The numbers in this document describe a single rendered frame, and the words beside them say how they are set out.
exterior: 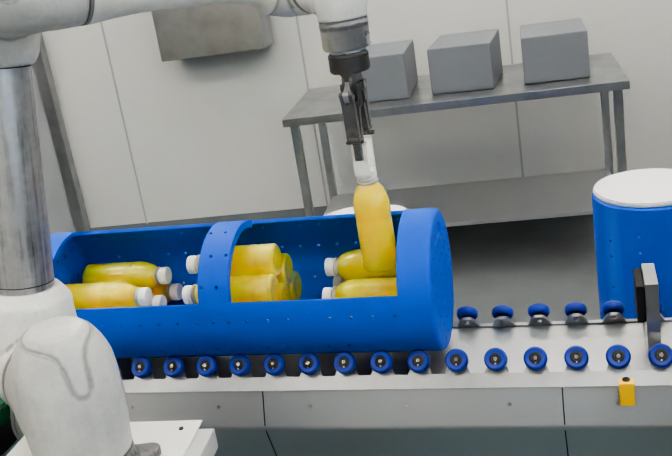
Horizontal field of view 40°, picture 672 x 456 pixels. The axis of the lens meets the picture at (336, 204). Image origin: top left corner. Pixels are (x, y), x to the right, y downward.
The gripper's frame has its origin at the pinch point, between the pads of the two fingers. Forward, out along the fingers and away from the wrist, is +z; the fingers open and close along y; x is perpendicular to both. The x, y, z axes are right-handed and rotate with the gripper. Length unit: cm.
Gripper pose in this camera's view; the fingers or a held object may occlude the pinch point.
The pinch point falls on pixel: (363, 157)
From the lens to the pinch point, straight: 173.9
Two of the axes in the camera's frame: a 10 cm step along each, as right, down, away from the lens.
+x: -9.6, 0.7, 2.7
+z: 1.5, 9.4, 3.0
